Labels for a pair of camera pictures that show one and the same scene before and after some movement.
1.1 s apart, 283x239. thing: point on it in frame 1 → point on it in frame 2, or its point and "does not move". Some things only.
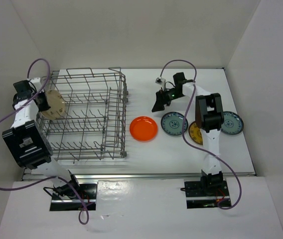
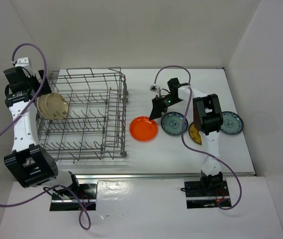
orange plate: [143, 129] does not move
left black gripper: [45, 106] → [46, 88]
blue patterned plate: [172, 123] does not move
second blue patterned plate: [232, 124] does not move
